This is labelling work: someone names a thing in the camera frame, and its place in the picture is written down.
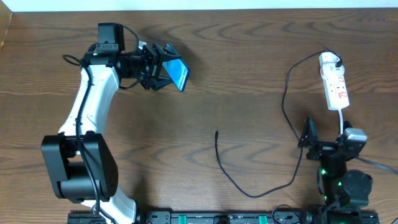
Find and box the black USB charging cable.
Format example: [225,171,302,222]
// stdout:
[215,49,343,199]

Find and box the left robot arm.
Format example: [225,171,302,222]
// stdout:
[41,22,190,223]

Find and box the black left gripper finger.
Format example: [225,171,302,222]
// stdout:
[152,44,181,62]
[152,77,173,91]

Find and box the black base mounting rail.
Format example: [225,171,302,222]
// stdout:
[67,210,380,224]

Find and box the white charger plug adapter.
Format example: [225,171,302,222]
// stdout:
[319,52,343,72]

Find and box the blue Galaxy smartphone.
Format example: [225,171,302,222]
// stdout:
[162,44,190,92]

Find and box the white power strip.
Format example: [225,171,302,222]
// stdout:
[320,63,349,111]

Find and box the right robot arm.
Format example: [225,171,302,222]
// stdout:
[298,117,379,224]

